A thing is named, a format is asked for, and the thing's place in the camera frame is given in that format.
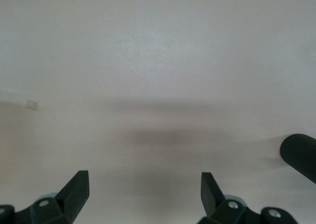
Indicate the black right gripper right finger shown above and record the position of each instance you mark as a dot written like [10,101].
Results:
[209,194]

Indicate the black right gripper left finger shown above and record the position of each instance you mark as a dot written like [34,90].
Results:
[74,192]

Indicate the small square tape patch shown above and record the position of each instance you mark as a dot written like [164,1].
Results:
[32,104]

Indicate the black ribbed vase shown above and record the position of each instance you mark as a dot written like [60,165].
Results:
[301,152]

